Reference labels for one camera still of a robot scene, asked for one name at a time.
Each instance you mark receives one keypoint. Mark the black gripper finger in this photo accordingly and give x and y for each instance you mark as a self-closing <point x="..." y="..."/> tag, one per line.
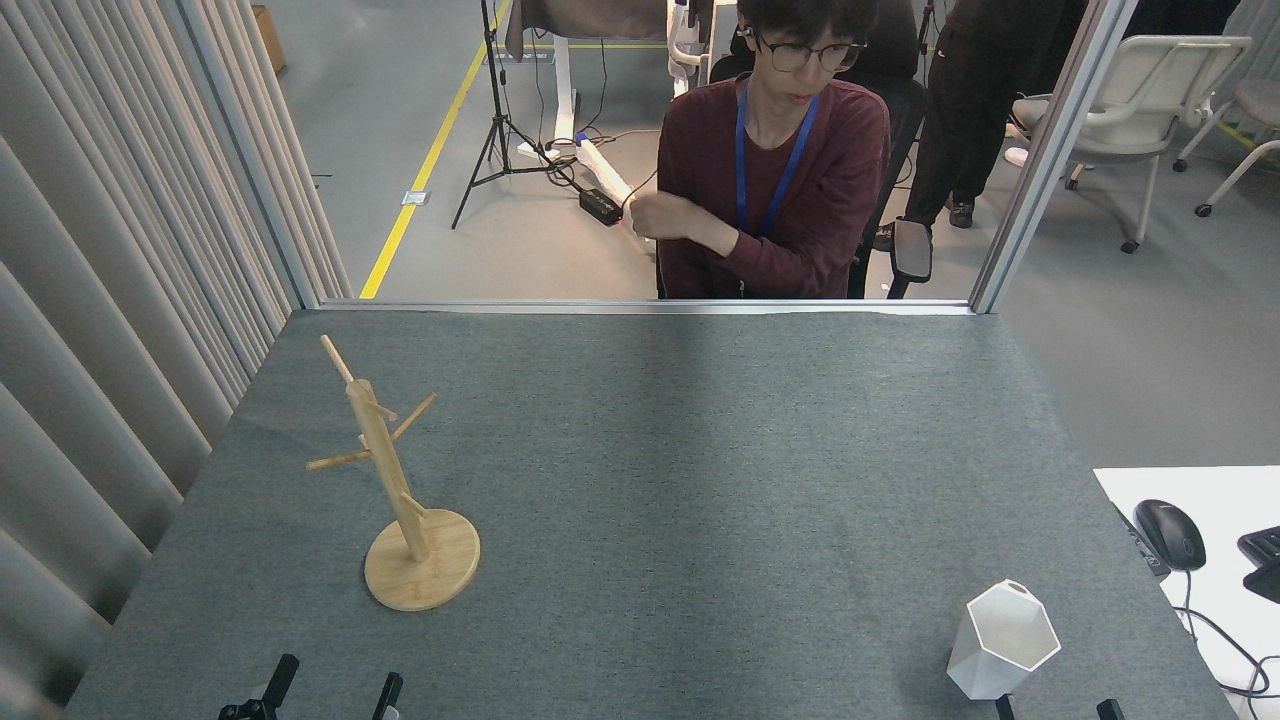
<point x="1005" y="709"/>
<point x="1110" y="710"/>
<point x="272" y="688"/>
<point x="388" y="697"/>

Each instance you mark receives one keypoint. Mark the white faceted cup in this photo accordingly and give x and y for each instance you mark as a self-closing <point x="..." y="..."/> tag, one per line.
<point x="1003" y="640"/>

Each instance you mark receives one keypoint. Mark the person's forearm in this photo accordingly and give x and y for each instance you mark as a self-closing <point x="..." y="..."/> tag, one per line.
<point x="790" y="262"/>

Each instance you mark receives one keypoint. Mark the wooden cup rack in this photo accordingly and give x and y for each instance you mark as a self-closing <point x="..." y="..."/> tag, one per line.
<point x="420" y="565"/>

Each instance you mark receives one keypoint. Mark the person's hand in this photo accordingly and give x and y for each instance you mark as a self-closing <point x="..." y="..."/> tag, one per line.
<point x="660" y="215"/>

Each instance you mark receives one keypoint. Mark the black computer mouse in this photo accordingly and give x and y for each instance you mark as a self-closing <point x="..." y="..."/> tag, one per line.
<point x="1170" y="534"/>

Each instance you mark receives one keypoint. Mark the black keyboard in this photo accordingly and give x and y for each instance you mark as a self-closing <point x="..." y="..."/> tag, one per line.
<point x="1265" y="560"/>

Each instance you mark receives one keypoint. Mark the dark grey felt table mat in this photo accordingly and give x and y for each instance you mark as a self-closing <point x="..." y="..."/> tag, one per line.
<point x="700" y="480"/>

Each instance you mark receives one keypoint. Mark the grey pleated curtain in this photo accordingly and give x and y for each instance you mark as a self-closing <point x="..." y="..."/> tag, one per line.
<point x="90" y="300"/>

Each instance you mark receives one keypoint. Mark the black office chair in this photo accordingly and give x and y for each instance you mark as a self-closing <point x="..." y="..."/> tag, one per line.
<point x="905" y="245"/>

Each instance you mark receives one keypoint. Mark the silver floor socket plate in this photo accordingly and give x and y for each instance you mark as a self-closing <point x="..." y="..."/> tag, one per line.
<point x="416" y="198"/>

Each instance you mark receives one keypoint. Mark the black power adapter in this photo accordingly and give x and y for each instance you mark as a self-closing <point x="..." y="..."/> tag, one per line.
<point x="600" y="206"/>

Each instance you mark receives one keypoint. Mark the person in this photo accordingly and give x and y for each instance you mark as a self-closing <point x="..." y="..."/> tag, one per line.
<point x="790" y="180"/>
<point x="965" y="110"/>

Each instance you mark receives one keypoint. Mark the black tripod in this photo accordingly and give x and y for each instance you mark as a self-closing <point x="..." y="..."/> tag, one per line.
<point x="497" y="130"/>

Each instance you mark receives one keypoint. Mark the white office chair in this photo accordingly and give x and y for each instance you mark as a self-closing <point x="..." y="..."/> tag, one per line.
<point x="1140" y="95"/>

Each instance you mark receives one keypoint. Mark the grey seat chair white legs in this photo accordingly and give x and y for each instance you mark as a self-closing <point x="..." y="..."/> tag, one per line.
<point x="1255" y="105"/>

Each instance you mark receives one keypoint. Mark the cardboard box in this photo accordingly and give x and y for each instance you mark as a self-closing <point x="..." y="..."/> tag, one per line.
<point x="268" y="38"/>

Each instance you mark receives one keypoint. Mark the black-rimmed glasses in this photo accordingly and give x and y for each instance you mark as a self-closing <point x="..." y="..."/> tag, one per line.
<point x="805" y="52"/>

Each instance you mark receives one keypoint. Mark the brown desk cover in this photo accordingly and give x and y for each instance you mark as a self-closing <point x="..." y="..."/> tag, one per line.
<point x="590" y="18"/>

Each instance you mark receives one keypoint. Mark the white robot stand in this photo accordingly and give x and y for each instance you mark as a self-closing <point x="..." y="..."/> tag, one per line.
<point x="685" y="45"/>

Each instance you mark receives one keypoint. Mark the silver frame rail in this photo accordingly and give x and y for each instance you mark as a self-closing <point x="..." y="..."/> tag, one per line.
<point x="640" y="306"/>

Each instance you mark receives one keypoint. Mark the silver frame post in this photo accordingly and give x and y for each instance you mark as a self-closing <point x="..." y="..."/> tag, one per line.
<point x="1050" y="150"/>

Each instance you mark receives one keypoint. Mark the white desk frame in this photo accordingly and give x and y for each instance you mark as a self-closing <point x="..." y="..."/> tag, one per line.
<point x="565" y="100"/>

